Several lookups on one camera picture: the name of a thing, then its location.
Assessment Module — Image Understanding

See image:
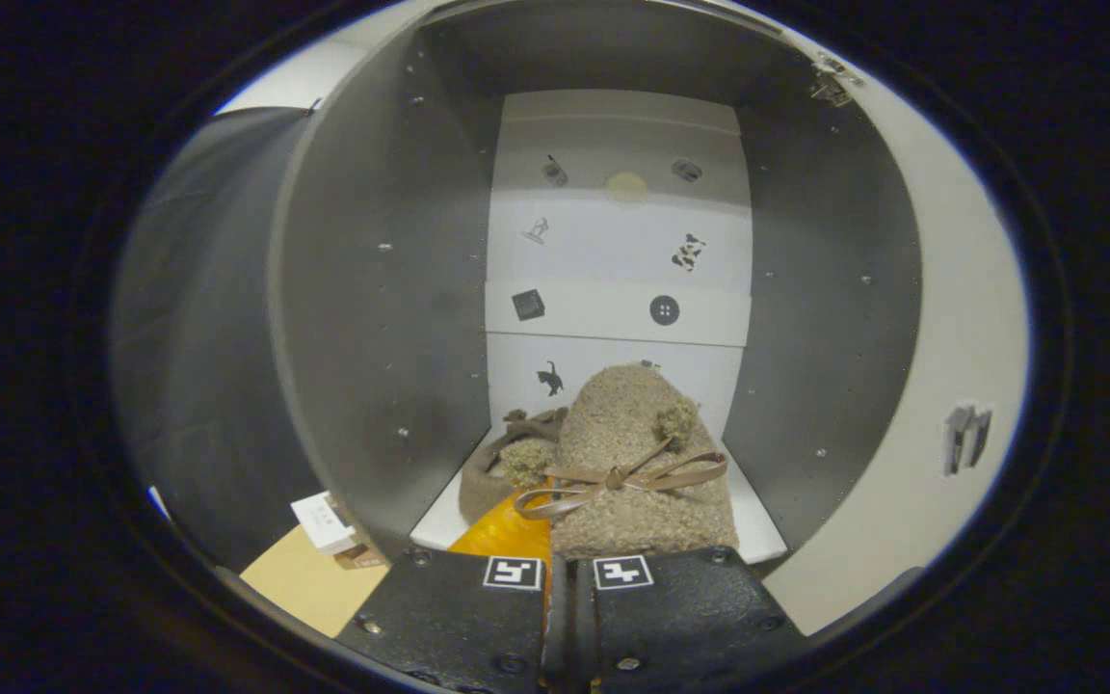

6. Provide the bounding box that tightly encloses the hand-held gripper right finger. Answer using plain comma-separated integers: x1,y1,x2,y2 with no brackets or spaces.
569,547,806,690

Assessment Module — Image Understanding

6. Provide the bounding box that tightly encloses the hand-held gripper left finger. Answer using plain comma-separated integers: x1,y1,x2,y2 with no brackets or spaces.
338,487,570,690

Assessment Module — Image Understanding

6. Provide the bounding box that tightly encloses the brown fuzzy shoe with bow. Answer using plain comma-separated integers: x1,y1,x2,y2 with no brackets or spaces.
459,408,570,526
515,364,741,560

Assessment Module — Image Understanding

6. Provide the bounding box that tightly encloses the grey shoe cabinet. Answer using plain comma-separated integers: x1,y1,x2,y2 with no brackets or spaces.
266,0,922,567

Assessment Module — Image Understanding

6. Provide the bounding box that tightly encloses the brown book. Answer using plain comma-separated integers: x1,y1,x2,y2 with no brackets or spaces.
333,540,390,570

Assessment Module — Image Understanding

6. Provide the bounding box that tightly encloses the white printed box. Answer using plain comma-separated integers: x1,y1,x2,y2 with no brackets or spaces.
290,492,359,555

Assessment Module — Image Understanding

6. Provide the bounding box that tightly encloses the black backdrop cloth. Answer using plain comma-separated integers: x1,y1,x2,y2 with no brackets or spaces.
112,106,325,570

